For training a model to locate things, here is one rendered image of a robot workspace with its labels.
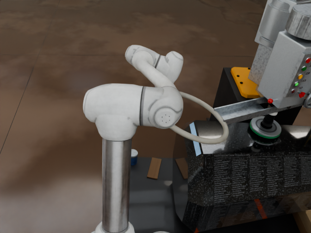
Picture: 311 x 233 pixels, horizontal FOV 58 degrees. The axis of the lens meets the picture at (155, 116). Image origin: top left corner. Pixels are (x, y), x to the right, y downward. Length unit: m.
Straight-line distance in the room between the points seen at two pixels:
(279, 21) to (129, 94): 1.79
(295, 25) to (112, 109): 1.16
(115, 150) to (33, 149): 2.20
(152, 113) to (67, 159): 2.13
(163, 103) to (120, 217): 0.47
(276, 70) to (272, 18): 0.73
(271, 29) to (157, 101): 1.78
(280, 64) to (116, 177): 1.23
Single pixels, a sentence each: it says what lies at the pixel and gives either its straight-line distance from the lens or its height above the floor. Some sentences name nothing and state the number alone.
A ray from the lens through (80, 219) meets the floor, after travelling 2.50.
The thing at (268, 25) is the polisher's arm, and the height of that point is 1.34.
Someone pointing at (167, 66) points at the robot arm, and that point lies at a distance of 1.40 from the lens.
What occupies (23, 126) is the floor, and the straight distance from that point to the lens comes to 3.38.
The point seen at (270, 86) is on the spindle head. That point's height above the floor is 1.22.
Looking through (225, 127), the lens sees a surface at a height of 1.08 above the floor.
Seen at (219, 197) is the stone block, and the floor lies 0.63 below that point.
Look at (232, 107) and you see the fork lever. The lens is 1.88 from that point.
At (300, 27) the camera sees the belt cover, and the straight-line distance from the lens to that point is 1.71.
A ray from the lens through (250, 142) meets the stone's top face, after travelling 2.05.
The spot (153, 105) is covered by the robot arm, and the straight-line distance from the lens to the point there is 0.84.
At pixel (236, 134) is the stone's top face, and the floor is 0.83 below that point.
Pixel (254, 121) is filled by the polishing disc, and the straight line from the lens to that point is 2.15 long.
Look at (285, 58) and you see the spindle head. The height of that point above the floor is 1.43.
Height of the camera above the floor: 2.15
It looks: 40 degrees down
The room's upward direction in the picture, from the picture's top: 6 degrees clockwise
